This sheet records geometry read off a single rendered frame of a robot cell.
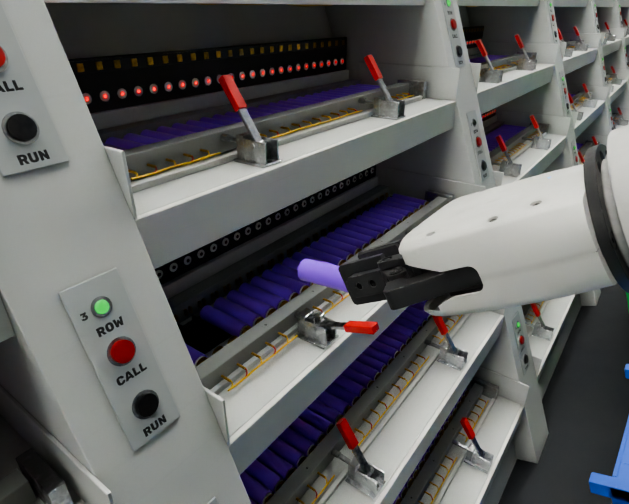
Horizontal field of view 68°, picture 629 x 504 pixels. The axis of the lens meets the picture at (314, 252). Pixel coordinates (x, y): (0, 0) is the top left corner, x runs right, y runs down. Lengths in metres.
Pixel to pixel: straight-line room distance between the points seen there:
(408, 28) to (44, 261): 0.69
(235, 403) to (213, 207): 0.18
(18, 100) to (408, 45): 0.65
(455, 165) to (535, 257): 0.63
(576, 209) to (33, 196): 0.30
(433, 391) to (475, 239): 0.51
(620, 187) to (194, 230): 0.29
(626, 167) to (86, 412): 0.33
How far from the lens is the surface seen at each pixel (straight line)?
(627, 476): 0.81
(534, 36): 1.52
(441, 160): 0.86
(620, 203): 0.23
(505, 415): 1.00
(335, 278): 0.35
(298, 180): 0.48
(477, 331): 0.87
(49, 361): 0.34
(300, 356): 0.49
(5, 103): 0.34
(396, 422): 0.69
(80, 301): 0.34
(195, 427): 0.39
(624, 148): 0.24
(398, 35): 0.87
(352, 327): 0.47
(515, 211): 0.24
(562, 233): 0.23
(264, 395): 0.45
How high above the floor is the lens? 0.75
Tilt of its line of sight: 14 degrees down
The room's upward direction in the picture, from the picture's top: 18 degrees counter-clockwise
